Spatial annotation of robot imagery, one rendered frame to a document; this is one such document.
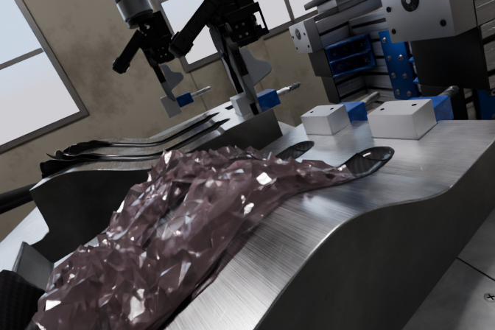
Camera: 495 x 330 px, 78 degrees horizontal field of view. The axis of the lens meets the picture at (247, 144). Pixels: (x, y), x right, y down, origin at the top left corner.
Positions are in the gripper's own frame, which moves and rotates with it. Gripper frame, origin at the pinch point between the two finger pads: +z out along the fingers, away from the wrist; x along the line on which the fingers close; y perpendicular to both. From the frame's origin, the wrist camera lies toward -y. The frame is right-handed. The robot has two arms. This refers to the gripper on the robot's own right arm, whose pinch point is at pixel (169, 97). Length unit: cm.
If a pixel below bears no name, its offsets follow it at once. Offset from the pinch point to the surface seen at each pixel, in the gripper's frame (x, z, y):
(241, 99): -31.7, 3.4, 11.0
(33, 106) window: 193, -25, -99
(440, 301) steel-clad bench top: -69, 15, 10
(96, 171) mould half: -36.1, 3.2, -13.9
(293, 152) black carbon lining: -47.3, 9.9, 11.5
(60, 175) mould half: -36.1, 1.6, -18.4
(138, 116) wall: 188, 15, -32
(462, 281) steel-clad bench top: -69, 15, 13
